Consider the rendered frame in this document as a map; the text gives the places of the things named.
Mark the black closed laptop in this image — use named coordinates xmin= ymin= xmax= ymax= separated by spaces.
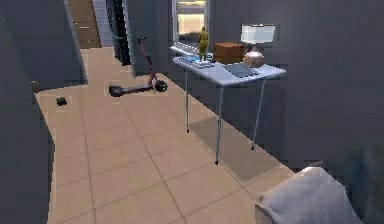
xmin=222 ymin=63 xmax=260 ymax=79

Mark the white metal-legged table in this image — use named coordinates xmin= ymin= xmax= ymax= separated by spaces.
xmin=172 ymin=55 xmax=287 ymax=166

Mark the blue grey book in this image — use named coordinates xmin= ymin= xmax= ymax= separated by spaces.
xmin=177 ymin=55 xmax=215 ymax=69

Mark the red black kick scooter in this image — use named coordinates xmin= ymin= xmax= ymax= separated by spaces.
xmin=108 ymin=34 xmax=169 ymax=98

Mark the olive green figurine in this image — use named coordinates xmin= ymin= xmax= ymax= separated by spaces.
xmin=198 ymin=25 xmax=210 ymax=62

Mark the brown cardboard box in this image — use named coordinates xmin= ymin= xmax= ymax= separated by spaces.
xmin=212 ymin=41 xmax=245 ymax=65

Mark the window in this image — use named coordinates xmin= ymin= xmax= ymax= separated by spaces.
xmin=171 ymin=0 xmax=212 ymax=54

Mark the white shade table lamp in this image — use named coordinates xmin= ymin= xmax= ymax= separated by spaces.
xmin=240 ymin=23 xmax=277 ymax=69

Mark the brown wooden door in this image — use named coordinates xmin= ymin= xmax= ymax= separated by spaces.
xmin=67 ymin=0 xmax=102 ymax=50

